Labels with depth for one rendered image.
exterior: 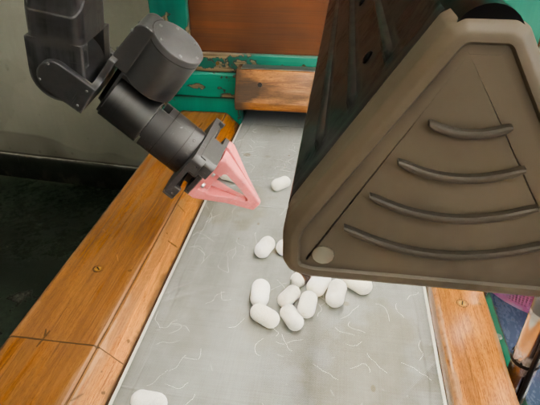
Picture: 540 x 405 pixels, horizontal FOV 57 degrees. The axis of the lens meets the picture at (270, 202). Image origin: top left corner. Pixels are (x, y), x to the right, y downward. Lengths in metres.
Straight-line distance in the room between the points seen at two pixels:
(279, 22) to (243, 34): 0.07
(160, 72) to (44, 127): 1.86
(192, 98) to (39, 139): 1.47
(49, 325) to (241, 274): 0.21
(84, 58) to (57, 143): 1.83
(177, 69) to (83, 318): 0.26
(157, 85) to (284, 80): 0.41
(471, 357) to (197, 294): 0.29
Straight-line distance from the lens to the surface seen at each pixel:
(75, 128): 2.26
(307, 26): 0.92
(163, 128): 0.54
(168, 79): 0.51
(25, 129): 2.41
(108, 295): 0.56
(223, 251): 0.64
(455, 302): 0.56
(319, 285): 0.56
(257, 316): 0.53
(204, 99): 0.98
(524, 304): 0.71
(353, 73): 0.16
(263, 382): 0.49
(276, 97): 0.89
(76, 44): 0.53
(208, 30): 0.95
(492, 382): 0.50
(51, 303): 0.57
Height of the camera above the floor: 1.13
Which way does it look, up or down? 33 degrees down
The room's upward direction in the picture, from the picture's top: straight up
